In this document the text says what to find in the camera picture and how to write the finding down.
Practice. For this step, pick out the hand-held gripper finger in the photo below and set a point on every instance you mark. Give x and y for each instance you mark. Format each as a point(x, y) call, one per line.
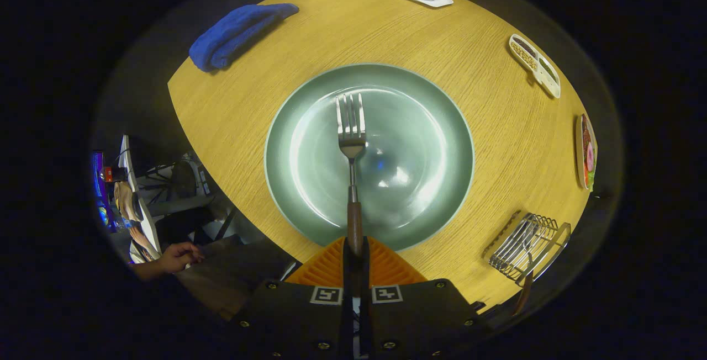
point(362, 280)
point(348, 280)

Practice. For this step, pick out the white desk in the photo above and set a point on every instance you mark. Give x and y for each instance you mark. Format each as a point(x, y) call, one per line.
point(144, 222)

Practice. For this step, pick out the plate of sliced food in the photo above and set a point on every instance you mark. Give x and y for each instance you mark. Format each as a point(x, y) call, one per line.
point(587, 153)

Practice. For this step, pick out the blue folded towel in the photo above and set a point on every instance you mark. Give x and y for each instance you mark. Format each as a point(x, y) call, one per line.
point(237, 34)

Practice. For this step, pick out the computer monitor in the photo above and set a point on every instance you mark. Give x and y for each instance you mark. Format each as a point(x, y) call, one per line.
point(101, 189)

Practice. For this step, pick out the person's trousered legs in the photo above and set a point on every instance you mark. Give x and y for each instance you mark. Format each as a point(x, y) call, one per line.
point(237, 277)

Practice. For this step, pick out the white divided bean dish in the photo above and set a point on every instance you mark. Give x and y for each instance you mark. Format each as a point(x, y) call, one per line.
point(538, 67)

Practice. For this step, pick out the pale green plate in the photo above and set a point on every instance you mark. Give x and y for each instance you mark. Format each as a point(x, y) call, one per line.
point(420, 155)

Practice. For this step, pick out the black office chair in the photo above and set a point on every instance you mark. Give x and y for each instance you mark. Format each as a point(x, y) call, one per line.
point(182, 194)

